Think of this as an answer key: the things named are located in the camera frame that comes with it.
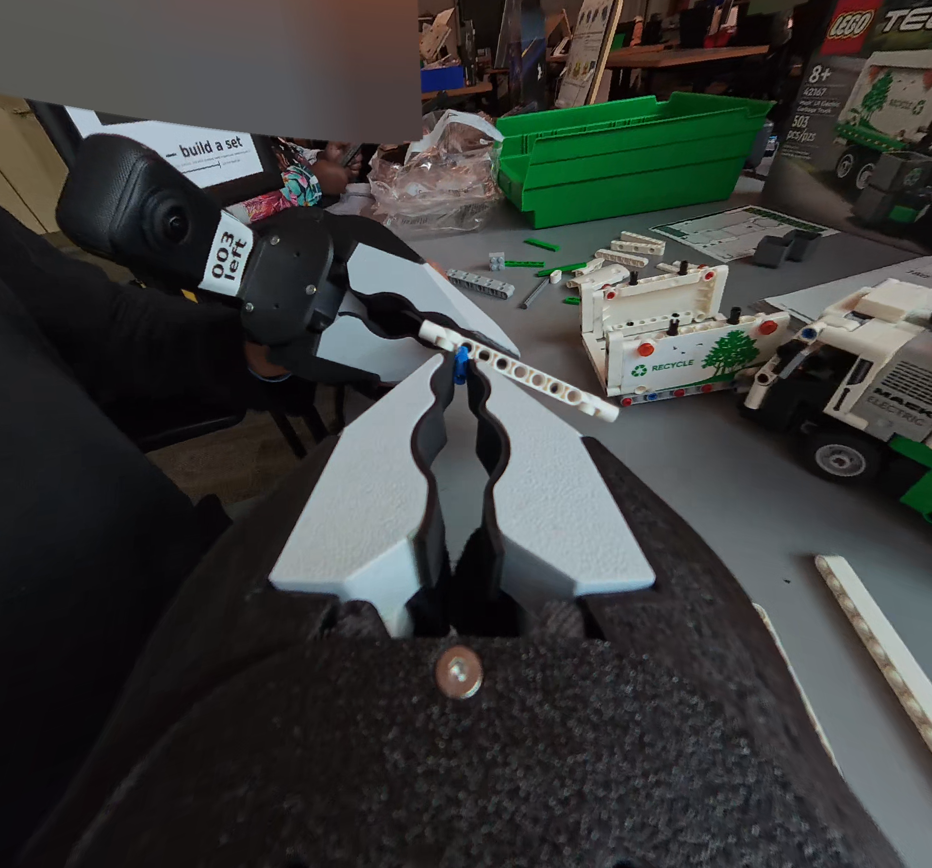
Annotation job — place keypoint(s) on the long white lego beam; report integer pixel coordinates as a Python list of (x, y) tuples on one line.
[(881, 649)]

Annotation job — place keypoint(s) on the grey lego axle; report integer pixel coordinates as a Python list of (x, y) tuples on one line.
[(534, 293)]

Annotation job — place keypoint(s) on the small blue storage bin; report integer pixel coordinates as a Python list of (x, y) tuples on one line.
[(443, 76)]

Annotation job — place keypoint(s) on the white lego beam blue pins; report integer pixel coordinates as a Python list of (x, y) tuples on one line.
[(531, 376)]

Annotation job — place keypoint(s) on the clear plastic bag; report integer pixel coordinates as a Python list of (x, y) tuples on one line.
[(437, 176)]

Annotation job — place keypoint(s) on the short white lego beam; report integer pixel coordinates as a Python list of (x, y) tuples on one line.
[(637, 247), (644, 236), (617, 256)]

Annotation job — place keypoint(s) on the floral printed cloth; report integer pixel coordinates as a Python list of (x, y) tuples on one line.
[(298, 183)]

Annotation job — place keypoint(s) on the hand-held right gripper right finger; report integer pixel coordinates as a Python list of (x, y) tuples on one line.
[(568, 511)]

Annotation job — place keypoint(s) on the black framed marker sign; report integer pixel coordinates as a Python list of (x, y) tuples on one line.
[(218, 154)]

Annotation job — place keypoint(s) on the person's left hand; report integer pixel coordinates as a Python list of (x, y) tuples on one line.
[(268, 364)]

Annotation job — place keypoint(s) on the white green lego truck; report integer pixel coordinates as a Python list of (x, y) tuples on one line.
[(859, 387)]

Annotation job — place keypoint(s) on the white curved lego piece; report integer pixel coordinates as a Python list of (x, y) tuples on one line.
[(603, 274)]

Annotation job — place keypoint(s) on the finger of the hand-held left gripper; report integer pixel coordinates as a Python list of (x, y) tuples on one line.
[(364, 351), (429, 293)]

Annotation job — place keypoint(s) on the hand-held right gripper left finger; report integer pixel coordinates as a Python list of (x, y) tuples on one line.
[(349, 504)]

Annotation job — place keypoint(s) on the person's left forearm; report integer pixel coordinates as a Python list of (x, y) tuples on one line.
[(145, 329)]

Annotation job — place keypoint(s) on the white lego truck container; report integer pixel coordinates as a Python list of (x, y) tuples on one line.
[(677, 344)]

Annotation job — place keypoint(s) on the wooden table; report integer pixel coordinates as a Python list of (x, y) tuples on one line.
[(684, 56)]

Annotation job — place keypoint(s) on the green plastic bin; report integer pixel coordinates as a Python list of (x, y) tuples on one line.
[(626, 154)]

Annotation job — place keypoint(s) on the blue lego pin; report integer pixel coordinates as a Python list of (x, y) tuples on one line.
[(461, 365)]

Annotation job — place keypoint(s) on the small grey tray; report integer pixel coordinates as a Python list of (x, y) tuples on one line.
[(770, 253), (803, 245)]

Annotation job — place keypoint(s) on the sticker sheet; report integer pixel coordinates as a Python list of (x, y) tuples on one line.
[(735, 231)]

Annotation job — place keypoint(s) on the lego set box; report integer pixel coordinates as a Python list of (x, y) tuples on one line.
[(859, 103)]

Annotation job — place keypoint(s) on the white curved banner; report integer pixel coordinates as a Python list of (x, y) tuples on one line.
[(593, 23)]

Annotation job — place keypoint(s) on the grey lego beam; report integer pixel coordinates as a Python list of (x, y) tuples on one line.
[(480, 283)]

